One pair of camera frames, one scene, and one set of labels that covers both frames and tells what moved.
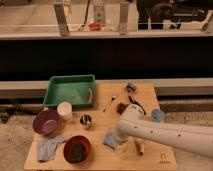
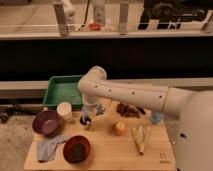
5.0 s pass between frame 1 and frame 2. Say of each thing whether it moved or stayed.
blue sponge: moved
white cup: stayed
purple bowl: stayed
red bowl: stayed
